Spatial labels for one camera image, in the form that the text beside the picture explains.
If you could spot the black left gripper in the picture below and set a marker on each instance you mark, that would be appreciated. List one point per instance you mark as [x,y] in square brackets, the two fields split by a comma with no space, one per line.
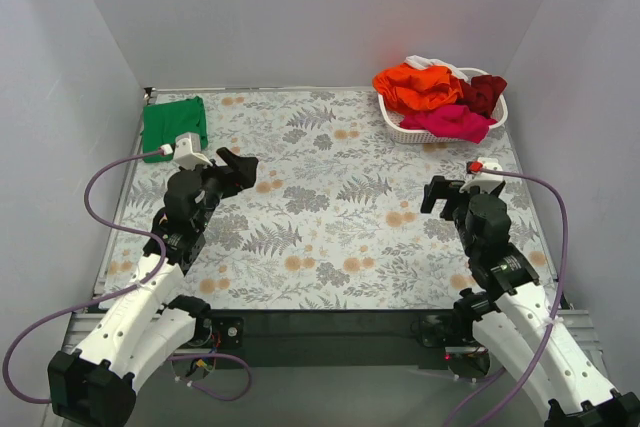
[223,175]

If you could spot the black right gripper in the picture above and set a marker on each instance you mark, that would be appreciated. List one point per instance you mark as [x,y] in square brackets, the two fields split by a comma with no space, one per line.
[447,199]

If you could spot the orange t-shirt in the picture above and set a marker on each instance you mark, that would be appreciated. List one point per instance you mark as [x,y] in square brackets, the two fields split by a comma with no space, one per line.
[407,90]

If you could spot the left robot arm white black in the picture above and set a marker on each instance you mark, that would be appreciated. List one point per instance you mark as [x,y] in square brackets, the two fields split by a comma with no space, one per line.
[97,383]

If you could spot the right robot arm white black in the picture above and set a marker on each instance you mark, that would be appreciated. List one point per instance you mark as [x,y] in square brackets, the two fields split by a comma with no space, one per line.
[512,317]

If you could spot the magenta pink t-shirt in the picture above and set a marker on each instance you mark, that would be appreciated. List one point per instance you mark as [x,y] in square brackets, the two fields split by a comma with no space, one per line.
[450,121]

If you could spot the folded green t-shirt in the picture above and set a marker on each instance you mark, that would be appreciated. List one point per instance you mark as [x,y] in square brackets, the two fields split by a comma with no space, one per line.
[163,123]

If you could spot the dark red t-shirt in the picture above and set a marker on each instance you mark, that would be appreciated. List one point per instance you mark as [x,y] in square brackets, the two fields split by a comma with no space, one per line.
[481,93]

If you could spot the white plastic laundry basket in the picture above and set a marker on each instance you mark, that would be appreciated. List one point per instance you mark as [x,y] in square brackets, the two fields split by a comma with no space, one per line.
[393,119]

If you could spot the floral patterned table mat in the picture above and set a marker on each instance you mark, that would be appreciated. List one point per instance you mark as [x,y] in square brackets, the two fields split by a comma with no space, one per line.
[333,220]

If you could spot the white t-shirt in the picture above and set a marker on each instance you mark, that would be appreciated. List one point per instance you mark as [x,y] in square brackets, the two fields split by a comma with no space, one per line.
[421,63]

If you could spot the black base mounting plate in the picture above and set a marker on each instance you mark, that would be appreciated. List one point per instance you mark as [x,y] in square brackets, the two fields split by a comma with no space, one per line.
[431,339]

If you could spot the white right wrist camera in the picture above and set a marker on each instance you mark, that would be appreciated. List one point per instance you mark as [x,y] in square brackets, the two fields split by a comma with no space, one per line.
[481,173]

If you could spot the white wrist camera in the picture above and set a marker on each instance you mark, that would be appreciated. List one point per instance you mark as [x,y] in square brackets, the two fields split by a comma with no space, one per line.
[481,173]
[188,152]

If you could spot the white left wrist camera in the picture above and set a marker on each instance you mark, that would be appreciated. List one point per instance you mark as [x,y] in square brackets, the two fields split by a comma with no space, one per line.
[188,152]

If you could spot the aluminium frame rail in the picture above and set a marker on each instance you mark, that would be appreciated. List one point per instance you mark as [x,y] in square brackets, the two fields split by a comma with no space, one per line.
[79,327]

